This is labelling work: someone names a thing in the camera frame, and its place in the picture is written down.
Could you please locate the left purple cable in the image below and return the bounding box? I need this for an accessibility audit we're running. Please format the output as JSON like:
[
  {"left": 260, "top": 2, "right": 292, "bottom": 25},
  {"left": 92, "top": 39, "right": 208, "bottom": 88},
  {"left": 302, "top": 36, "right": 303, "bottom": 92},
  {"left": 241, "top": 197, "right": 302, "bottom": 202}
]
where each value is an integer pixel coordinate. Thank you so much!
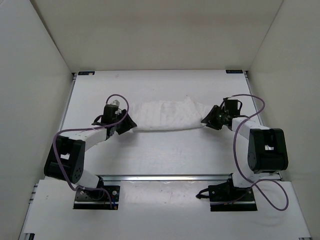
[{"left": 53, "top": 93, "right": 130, "bottom": 210}]

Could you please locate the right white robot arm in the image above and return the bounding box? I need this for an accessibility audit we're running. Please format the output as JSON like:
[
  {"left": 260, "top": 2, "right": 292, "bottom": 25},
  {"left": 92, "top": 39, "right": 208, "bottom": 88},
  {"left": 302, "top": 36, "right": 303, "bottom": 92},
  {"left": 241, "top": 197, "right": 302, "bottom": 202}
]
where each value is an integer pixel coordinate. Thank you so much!
[{"left": 201, "top": 98, "right": 289, "bottom": 200}]

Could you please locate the white pleated skirt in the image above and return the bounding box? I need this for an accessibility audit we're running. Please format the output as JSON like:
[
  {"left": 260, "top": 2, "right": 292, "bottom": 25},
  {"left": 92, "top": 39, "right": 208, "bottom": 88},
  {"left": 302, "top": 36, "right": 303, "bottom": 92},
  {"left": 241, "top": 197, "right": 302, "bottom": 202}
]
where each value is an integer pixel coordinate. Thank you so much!
[{"left": 129, "top": 97, "right": 212, "bottom": 132}]

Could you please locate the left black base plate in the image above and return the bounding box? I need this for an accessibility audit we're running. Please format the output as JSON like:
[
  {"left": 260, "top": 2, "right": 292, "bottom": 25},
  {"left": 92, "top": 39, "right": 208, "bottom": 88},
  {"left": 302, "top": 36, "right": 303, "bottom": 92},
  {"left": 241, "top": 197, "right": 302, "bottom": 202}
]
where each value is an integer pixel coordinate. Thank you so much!
[{"left": 73, "top": 183, "right": 121, "bottom": 211}]

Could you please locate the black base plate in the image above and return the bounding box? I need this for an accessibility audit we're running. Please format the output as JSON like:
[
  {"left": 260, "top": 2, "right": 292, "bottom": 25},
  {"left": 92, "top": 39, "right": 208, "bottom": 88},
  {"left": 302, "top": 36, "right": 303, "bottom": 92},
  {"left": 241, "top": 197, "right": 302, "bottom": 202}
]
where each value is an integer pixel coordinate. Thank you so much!
[
  {"left": 73, "top": 183, "right": 121, "bottom": 211},
  {"left": 195, "top": 182, "right": 258, "bottom": 212}
]

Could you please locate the left blue corner label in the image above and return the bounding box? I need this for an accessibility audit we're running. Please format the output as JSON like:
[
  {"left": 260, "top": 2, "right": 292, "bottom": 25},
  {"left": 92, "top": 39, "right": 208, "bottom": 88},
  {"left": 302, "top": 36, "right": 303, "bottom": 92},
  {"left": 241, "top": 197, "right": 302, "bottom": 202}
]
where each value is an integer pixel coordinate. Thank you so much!
[{"left": 78, "top": 71, "right": 95, "bottom": 76}]

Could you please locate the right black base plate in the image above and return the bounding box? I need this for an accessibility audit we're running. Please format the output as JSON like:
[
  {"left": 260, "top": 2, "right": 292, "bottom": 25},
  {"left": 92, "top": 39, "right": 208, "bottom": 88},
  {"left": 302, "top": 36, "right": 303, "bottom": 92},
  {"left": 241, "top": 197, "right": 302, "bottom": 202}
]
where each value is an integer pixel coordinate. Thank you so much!
[{"left": 195, "top": 182, "right": 258, "bottom": 212}]

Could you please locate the purple cable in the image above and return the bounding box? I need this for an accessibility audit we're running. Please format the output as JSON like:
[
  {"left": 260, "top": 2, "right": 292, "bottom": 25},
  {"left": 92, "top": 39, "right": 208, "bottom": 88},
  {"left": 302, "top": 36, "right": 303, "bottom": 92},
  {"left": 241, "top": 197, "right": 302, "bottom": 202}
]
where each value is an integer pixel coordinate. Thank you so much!
[
  {"left": 223, "top": 93, "right": 290, "bottom": 213},
  {"left": 53, "top": 93, "right": 130, "bottom": 210}
]

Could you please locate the right blue corner label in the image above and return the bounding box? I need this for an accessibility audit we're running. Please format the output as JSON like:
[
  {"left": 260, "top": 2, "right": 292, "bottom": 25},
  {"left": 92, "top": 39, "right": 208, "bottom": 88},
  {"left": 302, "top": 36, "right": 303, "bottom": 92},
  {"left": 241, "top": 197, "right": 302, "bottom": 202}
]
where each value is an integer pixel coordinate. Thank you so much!
[{"left": 225, "top": 69, "right": 243, "bottom": 74}]

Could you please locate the blue corner label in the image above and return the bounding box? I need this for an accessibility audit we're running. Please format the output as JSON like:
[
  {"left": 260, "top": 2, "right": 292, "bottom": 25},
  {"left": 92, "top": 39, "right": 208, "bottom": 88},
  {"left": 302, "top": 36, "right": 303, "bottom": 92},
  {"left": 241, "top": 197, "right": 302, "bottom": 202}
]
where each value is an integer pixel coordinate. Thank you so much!
[
  {"left": 225, "top": 69, "right": 243, "bottom": 74},
  {"left": 78, "top": 71, "right": 95, "bottom": 76}
]

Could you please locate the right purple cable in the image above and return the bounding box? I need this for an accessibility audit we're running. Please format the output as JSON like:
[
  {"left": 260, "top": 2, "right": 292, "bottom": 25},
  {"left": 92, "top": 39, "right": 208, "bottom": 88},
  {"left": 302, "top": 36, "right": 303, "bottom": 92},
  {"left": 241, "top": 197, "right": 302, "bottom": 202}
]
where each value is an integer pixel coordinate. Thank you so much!
[{"left": 223, "top": 93, "right": 290, "bottom": 213}]

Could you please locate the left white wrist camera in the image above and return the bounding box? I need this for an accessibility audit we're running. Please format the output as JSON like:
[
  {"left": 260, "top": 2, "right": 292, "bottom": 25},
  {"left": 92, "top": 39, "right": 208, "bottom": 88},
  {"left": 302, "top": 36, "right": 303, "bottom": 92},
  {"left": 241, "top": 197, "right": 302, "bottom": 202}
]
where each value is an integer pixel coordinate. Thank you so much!
[{"left": 110, "top": 100, "right": 120, "bottom": 107}]

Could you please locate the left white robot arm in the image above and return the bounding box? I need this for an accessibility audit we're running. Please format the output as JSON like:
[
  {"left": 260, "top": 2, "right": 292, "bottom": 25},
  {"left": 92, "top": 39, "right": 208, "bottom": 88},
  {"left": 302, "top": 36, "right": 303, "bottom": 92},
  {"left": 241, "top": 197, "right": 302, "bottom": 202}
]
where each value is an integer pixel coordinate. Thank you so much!
[{"left": 44, "top": 104, "right": 137, "bottom": 199}]

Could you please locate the aluminium front rail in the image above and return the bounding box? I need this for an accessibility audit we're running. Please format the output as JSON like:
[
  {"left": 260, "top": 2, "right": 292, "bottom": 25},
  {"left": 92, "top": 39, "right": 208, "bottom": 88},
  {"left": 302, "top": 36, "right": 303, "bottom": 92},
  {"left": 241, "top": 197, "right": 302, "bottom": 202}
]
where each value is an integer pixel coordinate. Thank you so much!
[{"left": 102, "top": 174, "right": 229, "bottom": 182}]

